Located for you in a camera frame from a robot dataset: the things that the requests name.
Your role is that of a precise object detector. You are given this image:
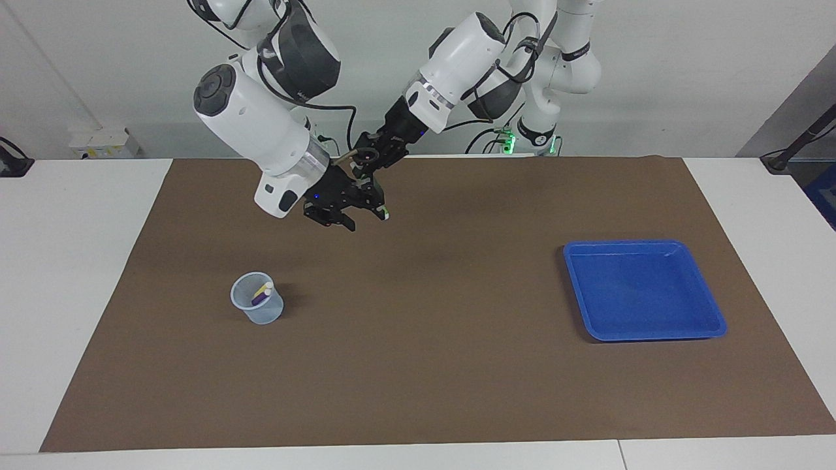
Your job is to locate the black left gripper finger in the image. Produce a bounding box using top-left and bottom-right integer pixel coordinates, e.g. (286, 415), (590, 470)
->
(372, 145), (409, 176)
(350, 132), (383, 178)

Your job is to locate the green marker pen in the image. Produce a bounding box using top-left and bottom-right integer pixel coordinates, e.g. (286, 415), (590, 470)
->
(353, 168), (391, 221)

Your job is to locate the translucent plastic cup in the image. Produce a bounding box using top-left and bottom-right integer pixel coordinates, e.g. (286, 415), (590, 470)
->
(230, 272), (285, 325)

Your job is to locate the brown table mat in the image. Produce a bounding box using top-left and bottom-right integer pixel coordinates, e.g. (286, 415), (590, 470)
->
(39, 155), (836, 453)

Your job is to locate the blue plastic tray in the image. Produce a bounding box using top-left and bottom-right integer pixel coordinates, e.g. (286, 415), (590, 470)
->
(563, 239), (728, 343)

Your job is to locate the black stand pole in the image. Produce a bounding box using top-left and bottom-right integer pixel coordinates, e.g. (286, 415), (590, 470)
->
(761, 103), (836, 174)

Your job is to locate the blue box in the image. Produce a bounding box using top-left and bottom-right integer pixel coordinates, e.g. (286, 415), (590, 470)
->
(802, 163), (836, 230)

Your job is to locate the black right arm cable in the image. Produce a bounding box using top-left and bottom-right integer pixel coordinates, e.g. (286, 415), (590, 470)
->
(258, 59), (378, 164)

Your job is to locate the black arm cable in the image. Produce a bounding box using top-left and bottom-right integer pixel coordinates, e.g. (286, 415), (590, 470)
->
(258, 59), (378, 164)
(444, 10), (559, 131)

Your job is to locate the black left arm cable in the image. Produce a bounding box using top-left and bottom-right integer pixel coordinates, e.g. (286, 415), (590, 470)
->
(444, 10), (559, 131)

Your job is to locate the white wall socket box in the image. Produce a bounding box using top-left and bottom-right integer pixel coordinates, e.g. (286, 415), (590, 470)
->
(69, 127), (141, 159)

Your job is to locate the black clamp mount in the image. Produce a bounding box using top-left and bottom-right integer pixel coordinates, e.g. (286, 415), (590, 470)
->
(0, 137), (35, 178)

